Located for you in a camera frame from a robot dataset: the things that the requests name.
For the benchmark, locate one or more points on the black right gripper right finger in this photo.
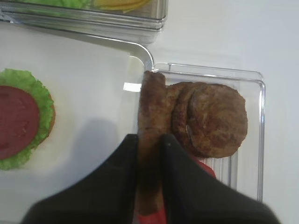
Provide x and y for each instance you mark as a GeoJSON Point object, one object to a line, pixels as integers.
{"type": "Point", "coordinates": [192, 196]}

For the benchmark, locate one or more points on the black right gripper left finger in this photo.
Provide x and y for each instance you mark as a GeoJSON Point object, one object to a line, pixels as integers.
{"type": "Point", "coordinates": [105, 196]}

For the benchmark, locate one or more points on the brown meat patty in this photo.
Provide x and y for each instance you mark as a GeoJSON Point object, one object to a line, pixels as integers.
{"type": "Point", "coordinates": [151, 126]}

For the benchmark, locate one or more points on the green lettuce leaf on burger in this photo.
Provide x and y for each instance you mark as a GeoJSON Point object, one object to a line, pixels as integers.
{"type": "Point", "coordinates": [25, 81]}

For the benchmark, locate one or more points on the clear lettuce cheese container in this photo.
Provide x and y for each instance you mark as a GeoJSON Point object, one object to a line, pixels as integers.
{"type": "Point", "coordinates": [141, 25]}

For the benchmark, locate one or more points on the yellow cheese slices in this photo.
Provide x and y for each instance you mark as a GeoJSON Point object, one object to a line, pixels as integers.
{"type": "Point", "coordinates": [119, 5]}

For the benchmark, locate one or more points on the green lettuce in container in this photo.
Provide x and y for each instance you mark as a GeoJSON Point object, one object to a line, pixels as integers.
{"type": "Point", "coordinates": [55, 7]}

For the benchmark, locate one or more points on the clear plastic meat container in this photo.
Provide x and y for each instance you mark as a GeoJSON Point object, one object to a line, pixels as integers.
{"type": "Point", "coordinates": [243, 170]}

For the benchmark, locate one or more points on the stacked meat patty top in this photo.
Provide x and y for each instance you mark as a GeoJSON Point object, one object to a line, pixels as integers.
{"type": "Point", "coordinates": [210, 120]}

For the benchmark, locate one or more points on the leaning meat patty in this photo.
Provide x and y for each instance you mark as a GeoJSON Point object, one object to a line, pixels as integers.
{"type": "Point", "coordinates": [172, 93]}

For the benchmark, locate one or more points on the white serving tray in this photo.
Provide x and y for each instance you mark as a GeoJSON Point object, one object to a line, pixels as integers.
{"type": "Point", "coordinates": [95, 84]}

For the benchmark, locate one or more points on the red tomato slice on burger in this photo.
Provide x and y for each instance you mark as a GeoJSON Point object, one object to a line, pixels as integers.
{"type": "Point", "coordinates": [19, 120]}

